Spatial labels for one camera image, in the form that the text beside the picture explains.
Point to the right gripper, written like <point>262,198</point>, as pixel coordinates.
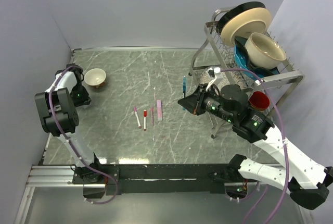
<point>190,101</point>

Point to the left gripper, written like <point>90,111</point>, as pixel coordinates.
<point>85,100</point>

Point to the blue pen refill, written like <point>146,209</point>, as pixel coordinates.
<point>184,89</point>

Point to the pink highlighter pen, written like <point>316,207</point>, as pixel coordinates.
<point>159,110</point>

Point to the pink thin pen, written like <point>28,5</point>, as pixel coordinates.
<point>152,116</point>

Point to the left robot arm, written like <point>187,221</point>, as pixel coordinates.
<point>57,112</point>

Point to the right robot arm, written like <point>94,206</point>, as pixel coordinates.
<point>302,178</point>

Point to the small white bowl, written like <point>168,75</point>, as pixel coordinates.
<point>95,78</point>

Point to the speckled glass plate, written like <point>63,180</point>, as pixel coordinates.
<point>223,81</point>

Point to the metal dish rack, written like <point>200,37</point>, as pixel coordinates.
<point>225,55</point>

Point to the blue dotted bowl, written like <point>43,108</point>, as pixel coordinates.
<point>243,63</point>

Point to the red black mug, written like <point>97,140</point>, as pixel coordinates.
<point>259,101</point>

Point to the black plate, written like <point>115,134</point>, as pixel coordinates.
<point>236,11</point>

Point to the black base bar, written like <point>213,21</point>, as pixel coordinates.
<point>162,178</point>

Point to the cream ceramic bowl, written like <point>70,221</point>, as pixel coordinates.
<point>264,52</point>

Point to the large cream plate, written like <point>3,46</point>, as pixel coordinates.
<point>256,20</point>

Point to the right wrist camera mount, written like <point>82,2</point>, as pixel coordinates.
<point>216,76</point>

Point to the aluminium frame rail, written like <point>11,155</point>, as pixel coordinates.
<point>50,176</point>

